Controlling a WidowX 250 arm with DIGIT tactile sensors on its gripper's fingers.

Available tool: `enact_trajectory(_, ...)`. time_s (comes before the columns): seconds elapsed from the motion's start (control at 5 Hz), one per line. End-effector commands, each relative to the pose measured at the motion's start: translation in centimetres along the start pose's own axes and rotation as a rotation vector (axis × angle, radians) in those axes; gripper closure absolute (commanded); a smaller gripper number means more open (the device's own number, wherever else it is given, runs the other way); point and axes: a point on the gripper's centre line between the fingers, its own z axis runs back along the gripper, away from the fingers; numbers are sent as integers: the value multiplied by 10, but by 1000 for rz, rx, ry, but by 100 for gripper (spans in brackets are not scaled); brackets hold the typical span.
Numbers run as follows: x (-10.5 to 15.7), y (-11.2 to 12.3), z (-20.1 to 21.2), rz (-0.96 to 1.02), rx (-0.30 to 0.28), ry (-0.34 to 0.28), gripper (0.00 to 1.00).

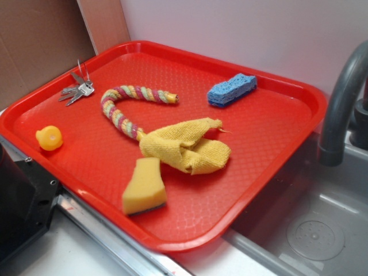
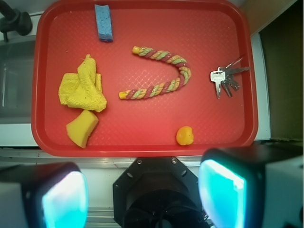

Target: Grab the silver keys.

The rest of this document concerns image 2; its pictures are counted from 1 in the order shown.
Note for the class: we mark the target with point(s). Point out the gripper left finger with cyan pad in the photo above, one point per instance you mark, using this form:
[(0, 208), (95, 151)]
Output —
[(51, 195)]

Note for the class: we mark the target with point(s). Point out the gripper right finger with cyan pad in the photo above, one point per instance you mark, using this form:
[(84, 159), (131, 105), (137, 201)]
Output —
[(259, 186)]

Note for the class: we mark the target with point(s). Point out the silver key bunch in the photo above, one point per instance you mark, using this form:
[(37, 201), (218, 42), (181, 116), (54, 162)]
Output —
[(223, 77)]

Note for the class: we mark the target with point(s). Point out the yellow sponge wedge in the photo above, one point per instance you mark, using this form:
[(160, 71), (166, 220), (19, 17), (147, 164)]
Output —
[(81, 128)]

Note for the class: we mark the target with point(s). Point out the small yellow rubber duck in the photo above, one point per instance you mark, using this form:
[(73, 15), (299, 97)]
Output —
[(185, 136)]

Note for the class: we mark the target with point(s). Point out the yellow microfibre cloth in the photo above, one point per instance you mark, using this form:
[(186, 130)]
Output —
[(83, 89)]

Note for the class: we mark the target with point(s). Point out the red plastic tray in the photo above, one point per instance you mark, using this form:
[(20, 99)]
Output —
[(207, 33)]

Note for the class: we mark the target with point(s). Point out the grey sink basin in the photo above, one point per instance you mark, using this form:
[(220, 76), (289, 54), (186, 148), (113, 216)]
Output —
[(16, 74)]

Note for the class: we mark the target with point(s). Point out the grey sink faucet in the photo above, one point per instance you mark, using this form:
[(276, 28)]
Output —
[(14, 20)]

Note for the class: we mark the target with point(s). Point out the blue sponge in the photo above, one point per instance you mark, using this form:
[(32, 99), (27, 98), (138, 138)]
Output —
[(104, 23)]

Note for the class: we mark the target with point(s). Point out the multicolour twisted rope toy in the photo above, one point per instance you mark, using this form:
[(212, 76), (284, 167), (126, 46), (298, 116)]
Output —
[(163, 84)]

